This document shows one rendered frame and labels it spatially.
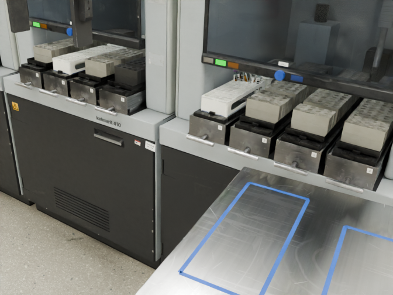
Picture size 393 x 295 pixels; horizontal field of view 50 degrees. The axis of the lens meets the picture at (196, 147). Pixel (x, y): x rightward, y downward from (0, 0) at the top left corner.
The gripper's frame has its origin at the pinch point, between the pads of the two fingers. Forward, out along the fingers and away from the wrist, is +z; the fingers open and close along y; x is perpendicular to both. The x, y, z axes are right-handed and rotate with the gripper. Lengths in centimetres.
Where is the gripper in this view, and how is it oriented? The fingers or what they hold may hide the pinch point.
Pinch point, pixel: (50, 30)
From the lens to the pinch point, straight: 69.0
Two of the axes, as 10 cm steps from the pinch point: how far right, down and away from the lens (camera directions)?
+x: 5.3, -3.6, 7.6
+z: -0.4, 8.9, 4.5
